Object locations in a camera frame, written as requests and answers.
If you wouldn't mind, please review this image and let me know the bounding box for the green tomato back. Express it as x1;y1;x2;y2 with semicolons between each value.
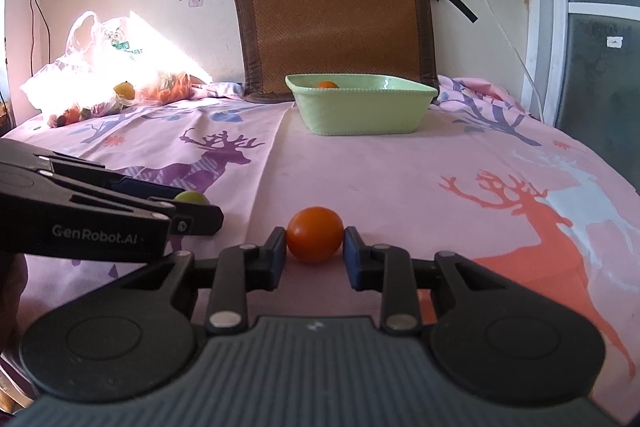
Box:
174;191;209;205

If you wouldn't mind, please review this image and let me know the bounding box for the small orange tomato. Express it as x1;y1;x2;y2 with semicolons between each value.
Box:
286;206;344;265

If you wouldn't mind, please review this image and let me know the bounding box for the orange tangerine front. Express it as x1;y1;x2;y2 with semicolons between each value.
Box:
316;80;340;89

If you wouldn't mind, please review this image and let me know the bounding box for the clear bag of fruits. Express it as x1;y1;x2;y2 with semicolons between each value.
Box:
47;96;129;128

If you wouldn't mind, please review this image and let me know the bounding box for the yellow fruit by bags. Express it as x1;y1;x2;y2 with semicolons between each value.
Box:
114;81;136;101

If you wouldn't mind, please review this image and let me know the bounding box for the white plastic shopping bag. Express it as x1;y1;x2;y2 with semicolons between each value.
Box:
21;11;213;116

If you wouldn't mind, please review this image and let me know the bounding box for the pink deer print bedsheet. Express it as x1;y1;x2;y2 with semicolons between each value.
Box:
11;78;639;421

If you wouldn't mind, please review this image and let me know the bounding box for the green plastic basket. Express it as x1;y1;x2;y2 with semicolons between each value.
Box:
285;74;438;136

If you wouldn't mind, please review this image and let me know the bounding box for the brown woven seat cushion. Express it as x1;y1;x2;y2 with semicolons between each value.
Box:
234;0;438;103

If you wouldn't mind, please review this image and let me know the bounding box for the frosted glass door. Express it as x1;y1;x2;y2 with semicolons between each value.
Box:
527;0;640;186

